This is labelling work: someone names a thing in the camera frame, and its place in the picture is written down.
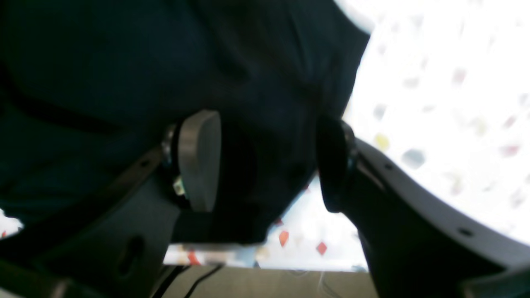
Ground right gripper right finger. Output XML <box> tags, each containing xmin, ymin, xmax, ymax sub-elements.
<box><xmin>317</xmin><ymin>118</ymin><xmax>530</xmax><ymax>298</ymax></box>

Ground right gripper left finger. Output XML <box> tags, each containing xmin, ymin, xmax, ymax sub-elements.
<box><xmin>1</xmin><ymin>110</ymin><xmax>222</xmax><ymax>298</ymax></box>

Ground black t-shirt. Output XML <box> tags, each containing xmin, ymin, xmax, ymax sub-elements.
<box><xmin>1</xmin><ymin>0</ymin><xmax>369</xmax><ymax>243</ymax></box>

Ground terrazzo patterned tablecloth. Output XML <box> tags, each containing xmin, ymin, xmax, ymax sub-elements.
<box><xmin>0</xmin><ymin>0</ymin><xmax>530</xmax><ymax>272</ymax></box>

